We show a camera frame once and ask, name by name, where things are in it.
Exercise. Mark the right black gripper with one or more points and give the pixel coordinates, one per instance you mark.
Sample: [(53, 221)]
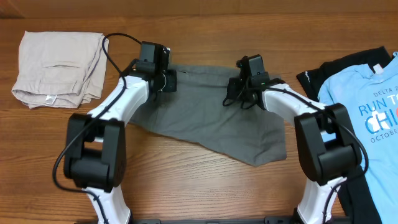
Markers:
[(237, 98)]

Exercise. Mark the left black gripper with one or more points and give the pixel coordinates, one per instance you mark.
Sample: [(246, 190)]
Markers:
[(171, 84)]

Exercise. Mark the grey shorts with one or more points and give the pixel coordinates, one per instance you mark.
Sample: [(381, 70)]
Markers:
[(194, 113)]

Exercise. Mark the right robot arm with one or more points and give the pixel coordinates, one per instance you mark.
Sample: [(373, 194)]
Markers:
[(327, 146)]

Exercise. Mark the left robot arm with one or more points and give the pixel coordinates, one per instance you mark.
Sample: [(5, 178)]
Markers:
[(95, 155)]

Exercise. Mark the folded beige shorts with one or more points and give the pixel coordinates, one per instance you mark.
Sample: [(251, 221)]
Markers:
[(60, 69)]

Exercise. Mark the light blue printed t-shirt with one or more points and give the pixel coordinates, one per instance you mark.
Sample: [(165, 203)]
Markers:
[(370, 96)]

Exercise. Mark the black garment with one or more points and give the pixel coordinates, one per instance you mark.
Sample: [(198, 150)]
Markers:
[(329, 70)]

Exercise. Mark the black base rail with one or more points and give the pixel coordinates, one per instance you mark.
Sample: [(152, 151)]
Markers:
[(211, 221)]

